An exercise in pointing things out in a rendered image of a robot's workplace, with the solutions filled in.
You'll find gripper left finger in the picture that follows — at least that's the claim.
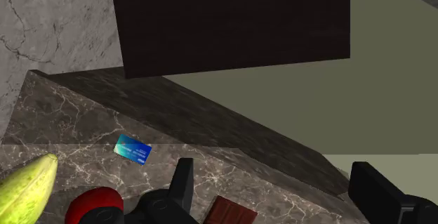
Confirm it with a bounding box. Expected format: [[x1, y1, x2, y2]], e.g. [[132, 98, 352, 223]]
[[124, 157, 200, 224]]

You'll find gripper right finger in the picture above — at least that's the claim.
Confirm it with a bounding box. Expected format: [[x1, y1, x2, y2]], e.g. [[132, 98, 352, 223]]
[[347, 161, 438, 224]]

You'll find brown chocolate bar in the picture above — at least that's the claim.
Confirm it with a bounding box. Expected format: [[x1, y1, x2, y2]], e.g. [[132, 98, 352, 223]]
[[202, 195, 258, 224]]

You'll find blue plastic card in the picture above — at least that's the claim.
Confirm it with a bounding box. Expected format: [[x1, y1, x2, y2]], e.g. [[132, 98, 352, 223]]
[[113, 133, 153, 166]]

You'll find red and black round object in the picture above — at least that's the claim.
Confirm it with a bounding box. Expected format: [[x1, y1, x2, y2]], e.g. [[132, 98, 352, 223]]
[[64, 187, 125, 224]]

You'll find yellow-green banana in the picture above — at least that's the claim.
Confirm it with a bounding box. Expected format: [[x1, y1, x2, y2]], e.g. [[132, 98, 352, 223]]
[[0, 152, 59, 224]]

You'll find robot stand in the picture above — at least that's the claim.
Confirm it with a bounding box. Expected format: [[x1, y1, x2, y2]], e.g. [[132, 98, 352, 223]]
[[109, 0, 351, 79]]

